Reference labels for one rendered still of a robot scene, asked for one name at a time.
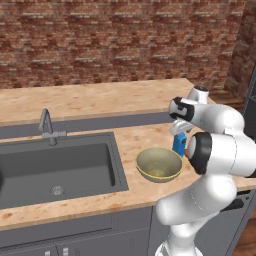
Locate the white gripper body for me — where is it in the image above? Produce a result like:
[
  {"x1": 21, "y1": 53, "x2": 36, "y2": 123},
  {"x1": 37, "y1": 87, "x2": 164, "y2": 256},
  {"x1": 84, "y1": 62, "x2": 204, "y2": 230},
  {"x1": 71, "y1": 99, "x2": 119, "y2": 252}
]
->
[{"x1": 170, "y1": 119, "x2": 195, "y2": 136}]

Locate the olive green bowl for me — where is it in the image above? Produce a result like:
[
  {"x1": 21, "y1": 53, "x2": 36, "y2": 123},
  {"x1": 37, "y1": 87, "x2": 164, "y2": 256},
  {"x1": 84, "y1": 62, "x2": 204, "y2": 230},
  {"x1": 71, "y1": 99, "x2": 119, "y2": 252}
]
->
[{"x1": 135, "y1": 146, "x2": 184, "y2": 184}]

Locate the dark grey sink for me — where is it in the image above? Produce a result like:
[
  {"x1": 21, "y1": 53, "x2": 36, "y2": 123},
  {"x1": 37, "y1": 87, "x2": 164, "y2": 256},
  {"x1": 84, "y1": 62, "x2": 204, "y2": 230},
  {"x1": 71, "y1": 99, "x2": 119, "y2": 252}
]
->
[{"x1": 0, "y1": 131, "x2": 130, "y2": 211}]

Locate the dark tall appliance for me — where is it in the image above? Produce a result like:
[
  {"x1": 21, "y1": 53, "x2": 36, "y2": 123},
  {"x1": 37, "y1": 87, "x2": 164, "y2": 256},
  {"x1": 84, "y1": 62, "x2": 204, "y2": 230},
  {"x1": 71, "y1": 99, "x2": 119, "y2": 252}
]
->
[{"x1": 242, "y1": 65, "x2": 256, "y2": 142}]

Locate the grey dishwasher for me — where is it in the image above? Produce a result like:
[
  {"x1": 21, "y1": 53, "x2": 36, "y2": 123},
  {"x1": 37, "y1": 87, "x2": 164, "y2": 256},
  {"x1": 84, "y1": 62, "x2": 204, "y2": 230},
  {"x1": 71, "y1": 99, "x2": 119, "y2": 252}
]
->
[{"x1": 147, "y1": 189, "x2": 256, "y2": 256}]

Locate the grey tap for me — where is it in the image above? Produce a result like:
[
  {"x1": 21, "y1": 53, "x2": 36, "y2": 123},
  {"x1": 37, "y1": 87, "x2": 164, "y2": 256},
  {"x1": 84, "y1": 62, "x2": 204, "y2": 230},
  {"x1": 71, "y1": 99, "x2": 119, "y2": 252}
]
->
[{"x1": 37, "y1": 107, "x2": 68, "y2": 147}]

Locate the grey cupboard door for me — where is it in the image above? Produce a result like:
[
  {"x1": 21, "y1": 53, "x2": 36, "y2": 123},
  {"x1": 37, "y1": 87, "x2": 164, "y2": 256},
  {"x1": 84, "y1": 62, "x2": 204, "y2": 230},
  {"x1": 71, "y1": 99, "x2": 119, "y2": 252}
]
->
[
  {"x1": 55, "y1": 227, "x2": 152, "y2": 256},
  {"x1": 0, "y1": 245, "x2": 57, "y2": 256}
]

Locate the grey false drawer front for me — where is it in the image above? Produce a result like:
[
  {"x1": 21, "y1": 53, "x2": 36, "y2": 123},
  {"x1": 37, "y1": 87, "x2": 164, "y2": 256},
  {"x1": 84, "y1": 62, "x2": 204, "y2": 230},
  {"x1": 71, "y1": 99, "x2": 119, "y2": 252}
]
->
[{"x1": 0, "y1": 212, "x2": 115, "y2": 250}]

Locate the black dishwasher handle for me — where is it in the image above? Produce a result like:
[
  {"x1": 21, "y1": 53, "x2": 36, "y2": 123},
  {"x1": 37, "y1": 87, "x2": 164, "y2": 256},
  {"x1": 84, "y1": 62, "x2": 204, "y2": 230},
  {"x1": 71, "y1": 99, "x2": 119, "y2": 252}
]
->
[{"x1": 221, "y1": 191, "x2": 253, "y2": 213}]

